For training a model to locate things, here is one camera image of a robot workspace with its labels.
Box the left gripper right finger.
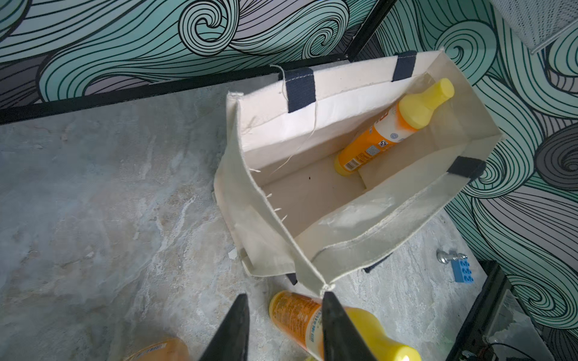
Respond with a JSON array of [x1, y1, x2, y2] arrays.
[[322, 292, 376, 361]]

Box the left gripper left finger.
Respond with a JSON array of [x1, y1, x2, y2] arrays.
[[200, 293, 250, 361]]

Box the yellow cap orange bottle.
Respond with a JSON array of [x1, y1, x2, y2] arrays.
[[334, 78, 455, 176], [269, 290, 421, 360]]

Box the beige canvas shopping bag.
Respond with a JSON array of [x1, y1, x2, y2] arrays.
[[214, 51, 501, 294]]

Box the large orange dish soap bottle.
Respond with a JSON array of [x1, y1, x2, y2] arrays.
[[125, 338, 190, 361]]

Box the small metal bolt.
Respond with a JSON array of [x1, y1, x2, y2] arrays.
[[436, 249, 468, 265]]

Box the blue toy brick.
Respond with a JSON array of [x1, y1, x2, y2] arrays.
[[451, 259, 474, 284]]

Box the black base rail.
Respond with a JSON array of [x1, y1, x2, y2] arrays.
[[444, 259, 556, 361]]

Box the clear plastic wall bin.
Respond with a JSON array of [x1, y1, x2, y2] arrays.
[[490, 0, 577, 54]]

